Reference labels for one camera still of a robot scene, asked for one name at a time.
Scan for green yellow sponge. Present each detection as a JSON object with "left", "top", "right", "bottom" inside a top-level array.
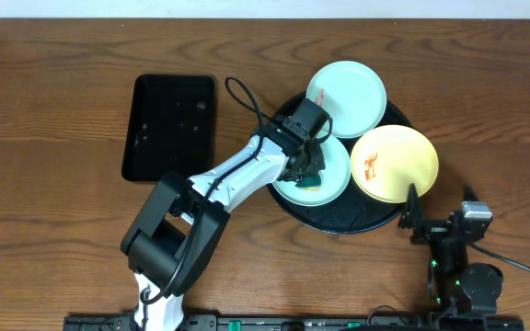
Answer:
[{"left": 295, "top": 175, "right": 322, "bottom": 191}]

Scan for mint green plate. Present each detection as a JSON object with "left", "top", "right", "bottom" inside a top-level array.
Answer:
[
  {"left": 305, "top": 61, "right": 387, "bottom": 139},
  {"left": 272, "top": 136, "right": 351, "bottom": 207}
]

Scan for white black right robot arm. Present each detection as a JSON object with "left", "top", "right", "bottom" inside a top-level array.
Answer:
[{"left": 398, "top": 184, "right": 503, "bottom": 325}]

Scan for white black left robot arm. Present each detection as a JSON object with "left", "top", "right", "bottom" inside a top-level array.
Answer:
[{"left": 121, "top": 116, "right": 327, "bottom": 330}]

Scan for black round serving tray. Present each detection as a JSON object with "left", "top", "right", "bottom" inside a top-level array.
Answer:
[{"left": 267, "top": 91, "right": 415, "bottom": 234}]

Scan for black rectangular water tray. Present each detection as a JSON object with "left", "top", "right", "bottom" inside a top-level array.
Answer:
[{"left": 121, "top": 74, "right": 216, "bottom": 182}]

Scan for yellow plate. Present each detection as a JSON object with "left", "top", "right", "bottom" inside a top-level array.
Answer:
[{"left": 351, "top": 125, "right": 439, "bottom": 203}]

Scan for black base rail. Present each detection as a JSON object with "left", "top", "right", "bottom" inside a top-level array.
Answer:
[{"left": 63, "top": 314, "right": 524, "bottom": 331}]

